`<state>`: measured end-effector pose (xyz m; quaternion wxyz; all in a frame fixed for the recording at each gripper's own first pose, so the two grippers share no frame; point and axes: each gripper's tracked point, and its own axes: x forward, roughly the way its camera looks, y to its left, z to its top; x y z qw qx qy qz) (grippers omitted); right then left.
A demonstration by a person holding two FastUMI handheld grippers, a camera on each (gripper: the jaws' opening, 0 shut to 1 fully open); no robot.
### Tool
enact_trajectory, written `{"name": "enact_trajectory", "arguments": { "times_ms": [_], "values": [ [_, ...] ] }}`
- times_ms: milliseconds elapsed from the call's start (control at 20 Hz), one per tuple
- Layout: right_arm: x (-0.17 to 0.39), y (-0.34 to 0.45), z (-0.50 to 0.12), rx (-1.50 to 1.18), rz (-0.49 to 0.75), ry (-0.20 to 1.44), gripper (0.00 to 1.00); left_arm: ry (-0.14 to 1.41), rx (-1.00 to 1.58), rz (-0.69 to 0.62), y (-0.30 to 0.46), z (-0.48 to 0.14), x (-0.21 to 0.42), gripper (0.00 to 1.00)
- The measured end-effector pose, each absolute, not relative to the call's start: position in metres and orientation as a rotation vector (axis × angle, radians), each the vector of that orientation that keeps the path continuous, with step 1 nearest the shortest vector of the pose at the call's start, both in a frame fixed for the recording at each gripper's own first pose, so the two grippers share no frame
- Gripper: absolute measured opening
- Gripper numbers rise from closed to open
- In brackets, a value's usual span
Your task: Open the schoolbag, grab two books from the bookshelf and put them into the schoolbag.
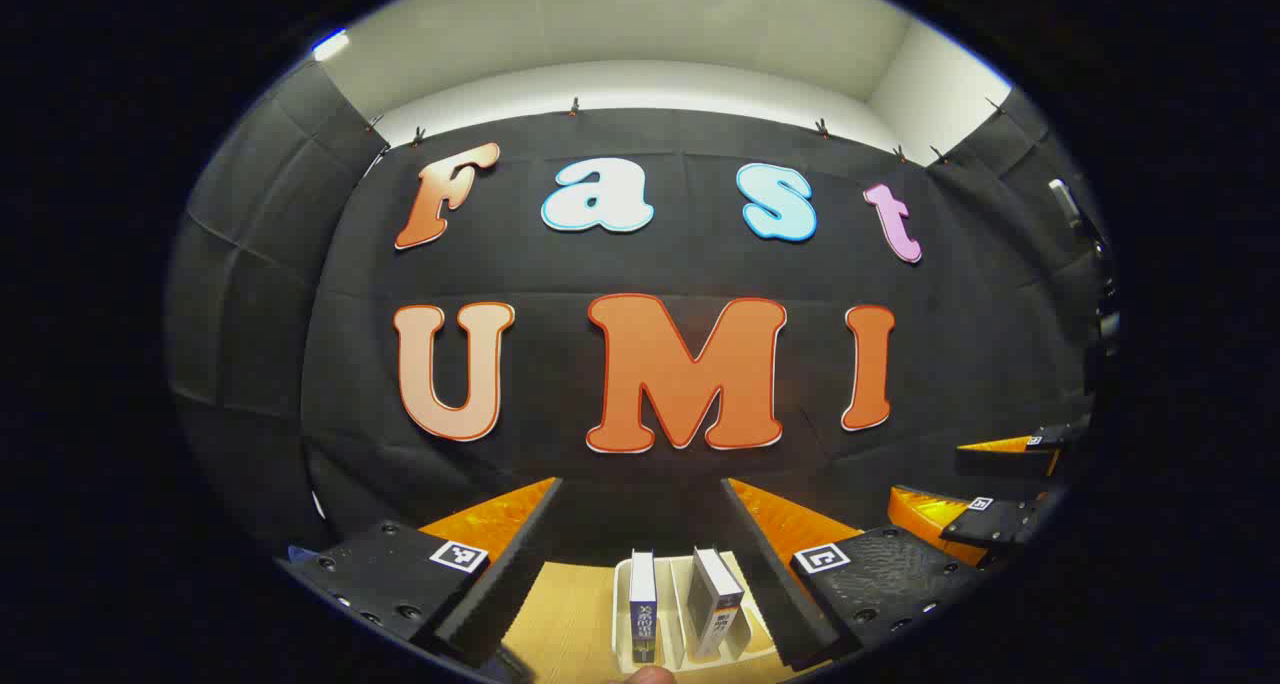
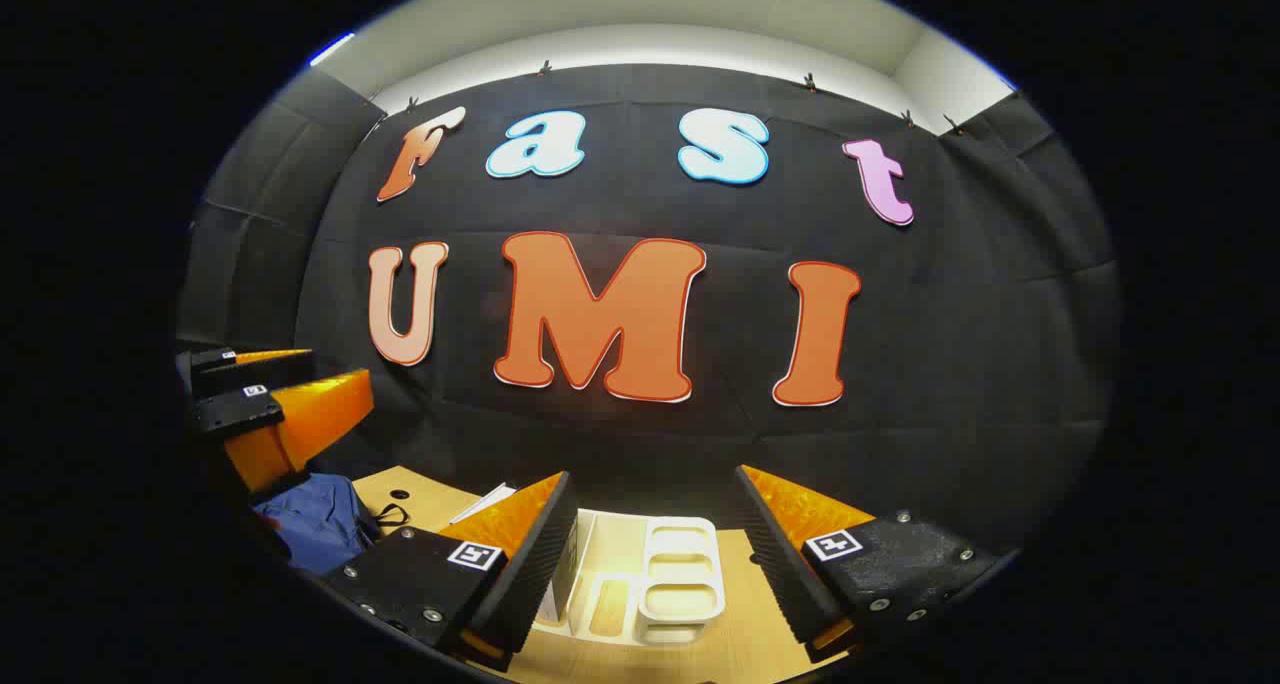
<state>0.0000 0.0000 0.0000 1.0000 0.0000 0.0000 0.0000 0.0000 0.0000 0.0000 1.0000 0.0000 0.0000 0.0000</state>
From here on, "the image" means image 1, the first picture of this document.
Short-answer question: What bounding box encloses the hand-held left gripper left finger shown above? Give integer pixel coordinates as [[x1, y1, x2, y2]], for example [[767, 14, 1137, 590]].
[[285, 477, 563, 670]]

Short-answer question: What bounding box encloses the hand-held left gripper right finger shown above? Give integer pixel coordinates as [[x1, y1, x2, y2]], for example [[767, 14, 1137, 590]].
[[720, 477, 987, 672]]

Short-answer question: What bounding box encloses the white spine book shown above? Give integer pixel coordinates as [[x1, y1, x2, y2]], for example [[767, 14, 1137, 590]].
[[692, 548, 746, 660]]

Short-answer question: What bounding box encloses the white plastic bookshelf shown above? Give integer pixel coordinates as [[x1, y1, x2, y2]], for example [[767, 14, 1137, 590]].
[[612, 552, 781, 673]]

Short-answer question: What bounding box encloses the blue spine book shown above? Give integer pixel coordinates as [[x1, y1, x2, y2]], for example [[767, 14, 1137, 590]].
[[628, 550, 659, 665]]

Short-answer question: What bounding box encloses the black quilted side cloth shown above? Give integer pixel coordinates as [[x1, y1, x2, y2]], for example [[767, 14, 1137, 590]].
[[925, 86, 1106, 295], [165, 59, 391, 555]]

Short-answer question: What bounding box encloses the black backdrop cloth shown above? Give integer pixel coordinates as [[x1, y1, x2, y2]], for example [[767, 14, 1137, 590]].
[[300, 107, 1101, 567]]

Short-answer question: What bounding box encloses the row of black cloth clips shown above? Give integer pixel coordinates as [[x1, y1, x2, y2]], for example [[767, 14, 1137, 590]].
[[365, 96, 1006, 163]]

